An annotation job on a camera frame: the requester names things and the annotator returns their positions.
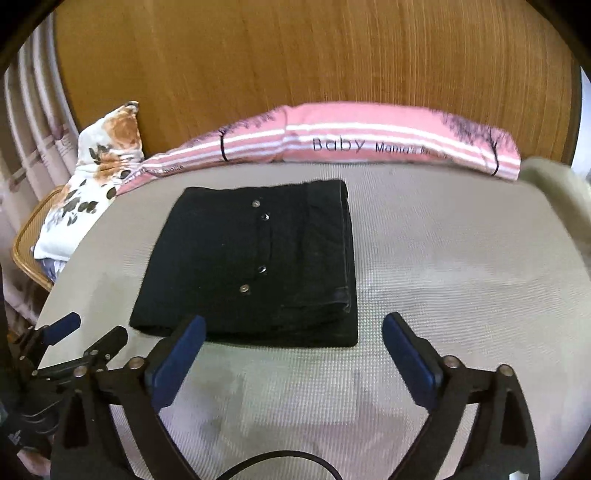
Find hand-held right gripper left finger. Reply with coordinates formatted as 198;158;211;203
50;315;207;480

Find pink striped pillow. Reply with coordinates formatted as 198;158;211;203
115;104;522;195

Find black pants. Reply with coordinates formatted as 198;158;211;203
129;179;359;348

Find black cable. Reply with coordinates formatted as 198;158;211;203
217;451;342;480

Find wooden headboard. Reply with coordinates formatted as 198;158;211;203
53;0;580;162

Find floral pillow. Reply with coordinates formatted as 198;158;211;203
33;100;146;260

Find striped curtain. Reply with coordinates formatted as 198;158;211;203
0;18;81;324

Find wicker chair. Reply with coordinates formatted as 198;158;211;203
11;185;68;292

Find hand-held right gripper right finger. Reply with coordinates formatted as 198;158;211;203
382;312;541;480

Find cream bed sheet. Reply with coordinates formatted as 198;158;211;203
519;157;591;252

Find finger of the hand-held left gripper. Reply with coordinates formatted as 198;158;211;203
34;325;129;379
9;312;82;372

